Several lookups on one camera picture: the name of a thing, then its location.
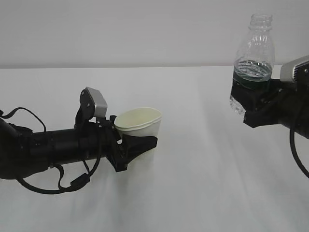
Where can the white paper cup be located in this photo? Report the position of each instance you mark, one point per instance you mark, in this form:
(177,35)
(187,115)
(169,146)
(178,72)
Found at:
(138,122)

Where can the clear water bottle green label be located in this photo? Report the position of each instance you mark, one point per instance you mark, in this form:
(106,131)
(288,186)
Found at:
(253,65)

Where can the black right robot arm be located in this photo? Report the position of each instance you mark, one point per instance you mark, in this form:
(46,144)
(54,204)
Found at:
(301,117)

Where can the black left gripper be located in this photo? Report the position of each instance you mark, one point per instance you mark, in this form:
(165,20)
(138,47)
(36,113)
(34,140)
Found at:
(133,146)

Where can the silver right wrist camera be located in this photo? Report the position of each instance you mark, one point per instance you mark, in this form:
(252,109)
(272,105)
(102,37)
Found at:
(291,70)

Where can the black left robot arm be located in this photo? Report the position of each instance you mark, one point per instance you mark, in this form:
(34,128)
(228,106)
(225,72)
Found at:
(24,152)

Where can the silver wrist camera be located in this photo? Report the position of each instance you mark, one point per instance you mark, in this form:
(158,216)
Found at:
(291,70)
(92,104)

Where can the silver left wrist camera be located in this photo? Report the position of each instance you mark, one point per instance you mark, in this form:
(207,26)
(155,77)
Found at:
(92,104)

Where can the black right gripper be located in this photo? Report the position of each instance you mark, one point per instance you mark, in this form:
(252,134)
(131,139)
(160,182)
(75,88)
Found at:
(266,103)

